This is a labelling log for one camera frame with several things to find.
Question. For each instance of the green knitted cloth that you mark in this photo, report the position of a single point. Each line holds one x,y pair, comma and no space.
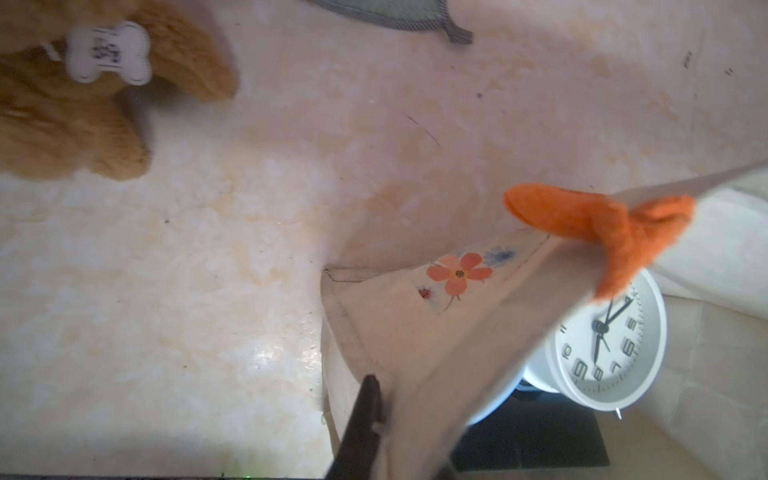
403,15

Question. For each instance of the cream canvas tote bag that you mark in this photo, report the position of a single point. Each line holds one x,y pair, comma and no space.
444,338

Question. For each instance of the brown plush dog toy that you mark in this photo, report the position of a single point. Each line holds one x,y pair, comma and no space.
63,64

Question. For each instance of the black rectangular alarm clock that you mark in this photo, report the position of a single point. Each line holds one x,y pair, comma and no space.
532,431

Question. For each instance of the white round alarm clock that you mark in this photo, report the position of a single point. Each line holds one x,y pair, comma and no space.
605,355

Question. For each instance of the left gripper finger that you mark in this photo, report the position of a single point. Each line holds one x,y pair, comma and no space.
359,446

